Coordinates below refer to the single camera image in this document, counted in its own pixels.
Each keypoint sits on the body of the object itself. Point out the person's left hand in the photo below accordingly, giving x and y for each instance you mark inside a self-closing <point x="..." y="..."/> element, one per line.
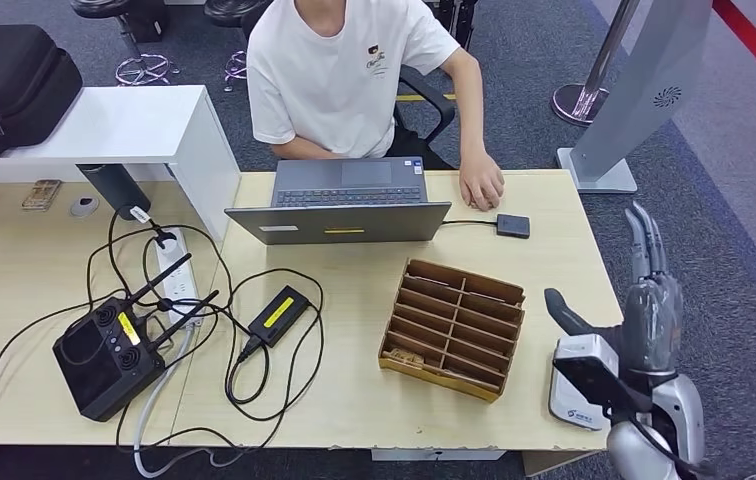
<point x="482" y="182"/>

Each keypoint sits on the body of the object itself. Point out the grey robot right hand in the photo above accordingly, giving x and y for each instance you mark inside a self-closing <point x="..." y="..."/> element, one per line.
<point x="650" y="318"/>

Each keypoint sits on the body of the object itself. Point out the person's right forearm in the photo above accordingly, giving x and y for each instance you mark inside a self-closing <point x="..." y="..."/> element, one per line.
<point x="298" y="150"/>

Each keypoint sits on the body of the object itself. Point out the person's left forearm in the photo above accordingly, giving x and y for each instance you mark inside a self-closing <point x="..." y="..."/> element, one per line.
<point x="471" y="112"/>

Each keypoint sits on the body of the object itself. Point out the grey white card reader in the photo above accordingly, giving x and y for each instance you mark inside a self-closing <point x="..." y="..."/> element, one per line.
<point x="573" y="414"/>

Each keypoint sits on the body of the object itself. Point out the wooden slotted card rack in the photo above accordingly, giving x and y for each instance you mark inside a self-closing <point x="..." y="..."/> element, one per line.
<point x="451" y="331"/>

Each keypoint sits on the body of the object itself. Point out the person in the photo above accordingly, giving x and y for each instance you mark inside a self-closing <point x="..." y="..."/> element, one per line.
<point x="338" y="86"/>

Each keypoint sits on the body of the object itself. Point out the gold hotel key card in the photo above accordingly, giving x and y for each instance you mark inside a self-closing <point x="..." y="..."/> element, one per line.
<point x="406" y="359"/>
<point x="41" y="195"/>

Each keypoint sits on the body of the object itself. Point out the small black box device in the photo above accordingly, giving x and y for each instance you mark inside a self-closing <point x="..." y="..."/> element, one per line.
<point x="513" y="226"/>

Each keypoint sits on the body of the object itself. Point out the black office chair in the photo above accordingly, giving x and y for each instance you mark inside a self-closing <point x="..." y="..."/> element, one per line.
<point x="444" y="106"/>

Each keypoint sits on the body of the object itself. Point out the grey laptop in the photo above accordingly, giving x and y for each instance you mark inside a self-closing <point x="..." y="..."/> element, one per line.
<point x="345" y="225"/>

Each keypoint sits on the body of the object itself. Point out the black humanoid robot legs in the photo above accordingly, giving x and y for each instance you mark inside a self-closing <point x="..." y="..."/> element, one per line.
<point x="459" y="23"/>

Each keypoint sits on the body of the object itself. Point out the grey slanted kiosk stand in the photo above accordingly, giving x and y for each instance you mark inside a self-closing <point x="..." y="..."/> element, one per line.
<point x="636" y="86"/>

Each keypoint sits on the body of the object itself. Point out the black adapter with yellow label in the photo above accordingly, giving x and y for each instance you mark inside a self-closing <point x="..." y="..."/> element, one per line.
<point x="279" y="316"/>

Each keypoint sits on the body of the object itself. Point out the white under-desk drawer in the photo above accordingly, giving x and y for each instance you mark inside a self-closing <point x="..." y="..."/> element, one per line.
<point x="438" y="455"/>

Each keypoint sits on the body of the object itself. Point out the black stool chrome base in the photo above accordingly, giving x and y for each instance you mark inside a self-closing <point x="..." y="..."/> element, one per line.
<point x="100" y="6"/>
<point x="232" y="10"/>

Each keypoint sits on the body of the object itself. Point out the white power strip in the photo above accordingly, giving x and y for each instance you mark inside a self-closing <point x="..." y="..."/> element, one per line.
<point x="178" y="285"/>

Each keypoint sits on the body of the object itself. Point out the white desk shelf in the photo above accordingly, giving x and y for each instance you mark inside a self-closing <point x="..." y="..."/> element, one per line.
<point x="120" y="126"/>

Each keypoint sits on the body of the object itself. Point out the black box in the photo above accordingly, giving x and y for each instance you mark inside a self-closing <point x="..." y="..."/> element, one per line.
<point x="151" y="22"/>

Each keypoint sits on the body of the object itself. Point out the black cylinder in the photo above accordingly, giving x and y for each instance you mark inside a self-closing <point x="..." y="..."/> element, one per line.
<point x="113" y="189"/>

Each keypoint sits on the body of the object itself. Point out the black controller with antennas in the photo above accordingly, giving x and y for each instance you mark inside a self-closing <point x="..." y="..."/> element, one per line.
<point x="101" y="370"/>

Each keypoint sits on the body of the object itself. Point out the black hard carry case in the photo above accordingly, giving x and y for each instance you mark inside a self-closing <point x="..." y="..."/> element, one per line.
<point x="7" y="86"/>

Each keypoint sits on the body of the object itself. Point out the chrome stanchion post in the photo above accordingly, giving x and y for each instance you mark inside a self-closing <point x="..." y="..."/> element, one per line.
<point x="577" y="102"/>

